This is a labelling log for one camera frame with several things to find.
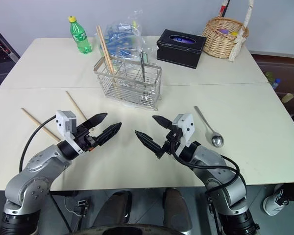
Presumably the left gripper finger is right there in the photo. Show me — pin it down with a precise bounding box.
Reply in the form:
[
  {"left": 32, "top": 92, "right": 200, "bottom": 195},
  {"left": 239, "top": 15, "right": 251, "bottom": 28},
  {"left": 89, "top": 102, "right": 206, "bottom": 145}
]
[
  {"left": 84, "top": 113, "right": 108, "bottom": 130},
  {"left": 95, "top": 121, "right": 123, "bottom": 147}
]

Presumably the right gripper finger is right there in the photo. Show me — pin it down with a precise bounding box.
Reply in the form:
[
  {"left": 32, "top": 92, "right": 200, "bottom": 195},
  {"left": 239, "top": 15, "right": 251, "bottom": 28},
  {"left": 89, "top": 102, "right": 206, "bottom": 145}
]
[
  {"left": 134, "top": 130, "right": 163, "bottom": 155},
  {"left": 152, "top": 115, "right": 173, "bottom": 129}
]

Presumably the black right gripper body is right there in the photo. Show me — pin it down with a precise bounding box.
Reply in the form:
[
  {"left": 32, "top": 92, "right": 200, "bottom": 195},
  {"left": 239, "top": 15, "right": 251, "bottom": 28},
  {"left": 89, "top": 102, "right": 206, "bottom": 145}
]
[{"left": 155, "top": 122, "right": 183, "bottom": 160}]

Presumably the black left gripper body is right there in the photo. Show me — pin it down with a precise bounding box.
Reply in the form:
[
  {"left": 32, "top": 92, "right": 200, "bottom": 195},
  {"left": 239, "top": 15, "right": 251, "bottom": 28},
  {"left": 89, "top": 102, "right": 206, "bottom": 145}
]
[{"left": 73, "top": 122, "right": 98, "bottom": 153}]

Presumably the wooden chopstick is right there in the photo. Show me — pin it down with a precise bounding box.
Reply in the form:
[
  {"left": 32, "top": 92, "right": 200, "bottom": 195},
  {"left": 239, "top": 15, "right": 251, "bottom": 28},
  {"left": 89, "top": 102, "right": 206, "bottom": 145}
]
[
  {"left": 65, "top": 91, "right": 96, "bottom": 131},
  {"left": 97, "top": 24, "right": 119, "bottom": 87},
  {"left": 96, "top": 25, "right": 116, "bottom": 88},
  {"left": 20, "top": 107, "right": 62, "bottom": 143}
]

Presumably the metal spoon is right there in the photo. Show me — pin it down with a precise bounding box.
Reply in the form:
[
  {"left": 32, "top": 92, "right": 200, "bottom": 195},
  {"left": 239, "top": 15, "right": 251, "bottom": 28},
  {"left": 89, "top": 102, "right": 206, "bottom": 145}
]
[{"left": 194, "top": 105, "right": 225, "bottom": 148}]

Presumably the small black floor device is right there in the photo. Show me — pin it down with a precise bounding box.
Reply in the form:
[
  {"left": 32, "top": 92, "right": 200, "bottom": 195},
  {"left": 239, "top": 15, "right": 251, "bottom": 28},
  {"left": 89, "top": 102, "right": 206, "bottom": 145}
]
[{"left": 77, "top": 200, "right": 89, "bottom": 217}]

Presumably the black tissue box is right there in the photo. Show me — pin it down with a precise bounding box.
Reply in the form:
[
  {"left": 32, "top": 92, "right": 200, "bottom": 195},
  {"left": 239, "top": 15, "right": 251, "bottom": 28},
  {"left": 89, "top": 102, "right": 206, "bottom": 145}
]
[{"left": 156, "top": 29, "right": 207, "bottom": 71}]

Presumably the green plastic soda bottle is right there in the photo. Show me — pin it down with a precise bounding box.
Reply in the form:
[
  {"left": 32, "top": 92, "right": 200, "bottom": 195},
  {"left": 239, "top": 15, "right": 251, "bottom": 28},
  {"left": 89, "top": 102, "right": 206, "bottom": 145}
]
[{"left": 68, "top": 15, "right": 93, "bottom": 55}]

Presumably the purple tissue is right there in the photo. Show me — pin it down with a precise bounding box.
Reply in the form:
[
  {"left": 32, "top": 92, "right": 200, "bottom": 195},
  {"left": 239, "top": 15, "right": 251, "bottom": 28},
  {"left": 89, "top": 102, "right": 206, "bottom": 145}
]
[{"left": 170, "top": 35, "right": 197, "bottom": 44}]

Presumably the clear plastic bag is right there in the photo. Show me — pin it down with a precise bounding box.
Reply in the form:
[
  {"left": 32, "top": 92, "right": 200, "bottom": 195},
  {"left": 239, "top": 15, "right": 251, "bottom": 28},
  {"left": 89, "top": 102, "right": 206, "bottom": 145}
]
[{"left": 103, "top": 9, "right": 158, "bottom": 68}]

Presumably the white sneaker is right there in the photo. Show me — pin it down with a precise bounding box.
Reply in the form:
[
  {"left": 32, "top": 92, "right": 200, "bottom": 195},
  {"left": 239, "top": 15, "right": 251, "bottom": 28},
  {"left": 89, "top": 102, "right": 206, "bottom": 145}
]
[{"left": 263, "top": 185, "right": 291, "bottom": 216}]

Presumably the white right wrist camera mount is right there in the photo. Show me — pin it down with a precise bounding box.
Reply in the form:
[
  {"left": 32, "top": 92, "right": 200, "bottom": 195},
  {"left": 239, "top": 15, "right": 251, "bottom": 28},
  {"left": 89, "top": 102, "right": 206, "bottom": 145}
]
[{"left": 172, "top": 113, "right": 195, "bottom": 156}]

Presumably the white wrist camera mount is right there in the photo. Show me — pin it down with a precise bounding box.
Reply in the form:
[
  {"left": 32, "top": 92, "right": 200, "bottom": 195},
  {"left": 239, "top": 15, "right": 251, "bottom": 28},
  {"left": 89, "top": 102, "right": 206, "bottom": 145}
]
[
  {"left": 55, "top": 110, "right": 84, "bottom": 155},
  {"left": 172, "top": 113, "right": 195, "bottom": 156}
]

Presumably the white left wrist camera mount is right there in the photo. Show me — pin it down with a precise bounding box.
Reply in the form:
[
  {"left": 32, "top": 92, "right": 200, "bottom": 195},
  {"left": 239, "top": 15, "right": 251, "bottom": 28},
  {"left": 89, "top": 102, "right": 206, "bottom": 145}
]
[{"left": 55, "top": 110, "right": 84, "bottom": 155}]

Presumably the metal wire cutlery rack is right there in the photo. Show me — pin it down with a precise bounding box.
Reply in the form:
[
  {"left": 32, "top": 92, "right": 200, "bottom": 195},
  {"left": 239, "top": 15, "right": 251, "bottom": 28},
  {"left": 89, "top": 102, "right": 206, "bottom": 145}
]
[{"left": 93, "top": 50, "right": 162, "bottom": 110}]

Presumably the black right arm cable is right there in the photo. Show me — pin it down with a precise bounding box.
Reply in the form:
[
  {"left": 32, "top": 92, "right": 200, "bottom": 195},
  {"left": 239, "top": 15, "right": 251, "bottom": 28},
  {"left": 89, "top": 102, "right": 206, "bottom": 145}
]
[{"left": 171, "top": 136, "right": 246, "bottom": 221}]

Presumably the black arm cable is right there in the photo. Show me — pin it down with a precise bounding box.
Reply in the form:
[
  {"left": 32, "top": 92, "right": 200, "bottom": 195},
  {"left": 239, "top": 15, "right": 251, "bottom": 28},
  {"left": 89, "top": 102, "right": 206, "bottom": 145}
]
[
  {"left": 171, "top": 136, "right": 246, "bottom": 221},
  {"left": 19, "top": 115, "right": 58, "bottom": 172}
]

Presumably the metal utensil with long handle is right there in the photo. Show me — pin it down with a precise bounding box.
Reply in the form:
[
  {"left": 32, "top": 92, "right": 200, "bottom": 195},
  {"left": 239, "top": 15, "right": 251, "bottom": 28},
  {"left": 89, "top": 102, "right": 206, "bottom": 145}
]
[{"left": 139, "top": 52, "right": 151, "bottom": 101}]

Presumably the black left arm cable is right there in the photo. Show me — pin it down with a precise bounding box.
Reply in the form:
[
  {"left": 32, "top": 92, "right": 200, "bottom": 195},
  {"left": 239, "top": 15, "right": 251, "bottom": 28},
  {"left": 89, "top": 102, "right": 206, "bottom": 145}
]
[{"left": 19, "top": 115, "right": 58, "bottom": 172}]

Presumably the white floor cable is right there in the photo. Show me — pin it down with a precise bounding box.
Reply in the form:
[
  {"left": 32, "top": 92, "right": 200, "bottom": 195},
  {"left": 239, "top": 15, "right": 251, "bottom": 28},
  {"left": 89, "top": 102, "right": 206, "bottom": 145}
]
[{"left": 63, "top": 195, "right": 82, "bottom": 217}]

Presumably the wicker basket with handle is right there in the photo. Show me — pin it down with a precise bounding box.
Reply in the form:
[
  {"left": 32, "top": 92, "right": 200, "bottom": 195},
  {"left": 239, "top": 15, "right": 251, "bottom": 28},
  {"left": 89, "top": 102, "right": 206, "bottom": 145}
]
[{"left": 201, "top": 0, "right": 256, "bottom": 62}]

